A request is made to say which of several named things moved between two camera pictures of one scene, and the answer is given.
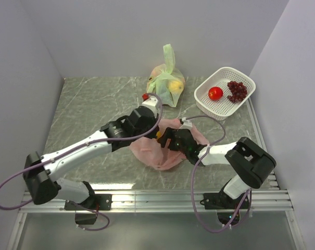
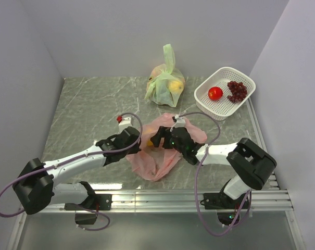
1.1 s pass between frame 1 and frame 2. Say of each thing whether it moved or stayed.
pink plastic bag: moved
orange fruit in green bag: stayed
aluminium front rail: stayed
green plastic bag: stayed
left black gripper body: moved
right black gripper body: stayed
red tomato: stayed
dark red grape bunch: stayed
